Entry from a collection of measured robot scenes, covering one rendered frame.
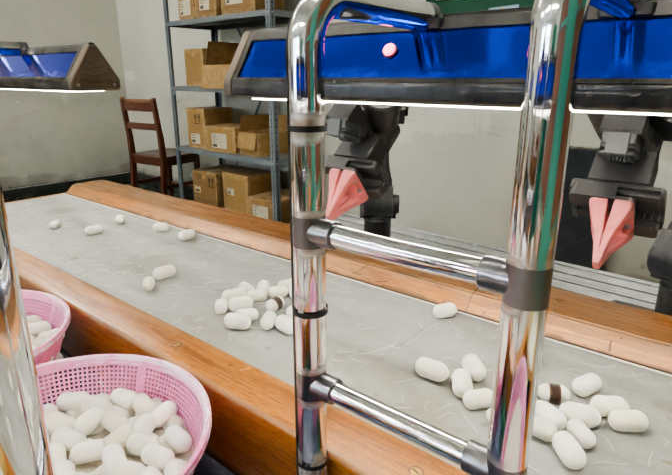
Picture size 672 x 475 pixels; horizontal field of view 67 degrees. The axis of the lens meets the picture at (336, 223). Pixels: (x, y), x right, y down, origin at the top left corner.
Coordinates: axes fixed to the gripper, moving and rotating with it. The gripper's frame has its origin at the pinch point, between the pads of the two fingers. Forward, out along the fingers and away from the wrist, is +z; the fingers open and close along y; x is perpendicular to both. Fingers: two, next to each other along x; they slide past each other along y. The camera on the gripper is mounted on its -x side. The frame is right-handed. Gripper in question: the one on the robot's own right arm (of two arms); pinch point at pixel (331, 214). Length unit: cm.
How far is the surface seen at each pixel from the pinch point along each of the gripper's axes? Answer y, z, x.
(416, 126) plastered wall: -98, -146, 135
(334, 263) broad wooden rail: -2.5, 3.4, 10.3
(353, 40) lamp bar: 18.5, -0.7, -31.1
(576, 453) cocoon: 42.0, 20.6, -5.5
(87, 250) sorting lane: -46, 21, -2
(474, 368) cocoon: 30.0, 15.5, -0.9
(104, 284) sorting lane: -27.9, 25.4, -6.6
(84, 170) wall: -438, -81, 160
